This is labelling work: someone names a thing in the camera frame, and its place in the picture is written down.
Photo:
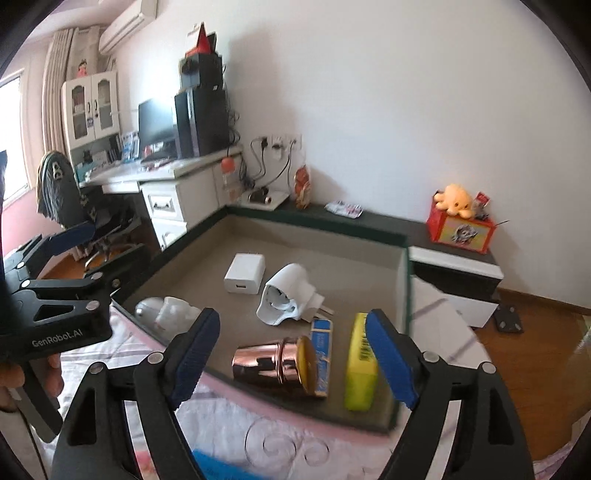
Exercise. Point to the pink storage box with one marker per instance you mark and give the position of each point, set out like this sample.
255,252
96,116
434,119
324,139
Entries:
221,244

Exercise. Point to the black floor scale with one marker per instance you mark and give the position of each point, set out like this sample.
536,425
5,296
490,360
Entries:
508,319

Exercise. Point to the bright blue flat pack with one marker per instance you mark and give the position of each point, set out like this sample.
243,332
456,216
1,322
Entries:
221,467

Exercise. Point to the dark jacket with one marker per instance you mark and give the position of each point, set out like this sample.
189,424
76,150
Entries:
55,184

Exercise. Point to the beige curtain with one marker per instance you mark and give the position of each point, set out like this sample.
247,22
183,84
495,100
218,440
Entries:
57,87

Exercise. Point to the white air conditioner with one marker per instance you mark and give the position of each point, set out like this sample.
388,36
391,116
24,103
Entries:
124,27

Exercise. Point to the blue and white box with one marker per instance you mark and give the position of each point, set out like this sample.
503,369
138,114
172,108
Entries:
129,145

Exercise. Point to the yellow octopus plush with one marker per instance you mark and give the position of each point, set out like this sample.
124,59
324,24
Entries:
455,198

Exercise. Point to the black office chair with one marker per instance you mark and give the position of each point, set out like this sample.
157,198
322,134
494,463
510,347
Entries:
108,221

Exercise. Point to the blue printed small box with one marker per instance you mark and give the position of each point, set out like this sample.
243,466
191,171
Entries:
321,355

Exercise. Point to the red desk calendar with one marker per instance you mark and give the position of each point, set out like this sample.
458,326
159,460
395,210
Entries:
203,40

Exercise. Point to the orange cap bottle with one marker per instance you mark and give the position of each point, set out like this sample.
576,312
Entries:
229,177

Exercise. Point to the white charger block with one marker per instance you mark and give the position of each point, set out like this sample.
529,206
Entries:
244,273

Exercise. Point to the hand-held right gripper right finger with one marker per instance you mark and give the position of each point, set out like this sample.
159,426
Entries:
392,360

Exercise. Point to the black computer tower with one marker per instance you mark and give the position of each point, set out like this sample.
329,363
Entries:
203,122

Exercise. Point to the pink doll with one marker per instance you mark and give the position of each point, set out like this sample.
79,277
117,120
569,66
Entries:
83,69

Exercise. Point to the printed flat packet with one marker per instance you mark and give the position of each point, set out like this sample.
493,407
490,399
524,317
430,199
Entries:
344,208

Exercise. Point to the small red packet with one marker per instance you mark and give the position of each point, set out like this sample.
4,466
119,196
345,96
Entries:
482,199

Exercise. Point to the yellow small box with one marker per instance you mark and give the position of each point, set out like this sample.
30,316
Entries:
362,369

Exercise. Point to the white plug adapter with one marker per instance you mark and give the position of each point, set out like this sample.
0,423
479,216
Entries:
286,295

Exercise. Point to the window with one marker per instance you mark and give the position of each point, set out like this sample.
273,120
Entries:
11,138

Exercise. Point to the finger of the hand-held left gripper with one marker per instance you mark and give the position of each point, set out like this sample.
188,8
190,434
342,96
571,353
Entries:
129,267
71,237

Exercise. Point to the white round gadget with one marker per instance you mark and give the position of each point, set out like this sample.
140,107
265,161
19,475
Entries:
145,310

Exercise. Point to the white glass door cabinet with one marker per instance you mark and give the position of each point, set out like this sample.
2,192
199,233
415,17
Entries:
90,108

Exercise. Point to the black speaker box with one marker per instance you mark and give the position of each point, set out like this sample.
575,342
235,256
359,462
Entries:
201,69

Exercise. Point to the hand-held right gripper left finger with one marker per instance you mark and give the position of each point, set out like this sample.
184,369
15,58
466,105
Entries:
196,360

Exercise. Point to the red printed box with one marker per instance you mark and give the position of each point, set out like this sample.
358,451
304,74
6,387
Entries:
459,233

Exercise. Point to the black computer monitor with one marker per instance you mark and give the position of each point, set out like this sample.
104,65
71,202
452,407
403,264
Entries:
154,122

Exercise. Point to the small black hair dryer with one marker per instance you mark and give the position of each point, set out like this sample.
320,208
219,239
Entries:
258,196

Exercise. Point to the white wall socket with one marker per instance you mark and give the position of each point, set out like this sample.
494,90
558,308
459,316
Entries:
263,141
278,148
294,138

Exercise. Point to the striped white quilt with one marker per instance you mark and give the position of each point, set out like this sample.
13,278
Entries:
295,452

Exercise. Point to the rose gold metal cup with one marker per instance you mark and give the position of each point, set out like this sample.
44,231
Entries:
272,364

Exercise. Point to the white desk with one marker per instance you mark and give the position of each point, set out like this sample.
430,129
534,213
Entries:
184,189

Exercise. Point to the person's left hand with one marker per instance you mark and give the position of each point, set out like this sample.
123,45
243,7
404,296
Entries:
9,381

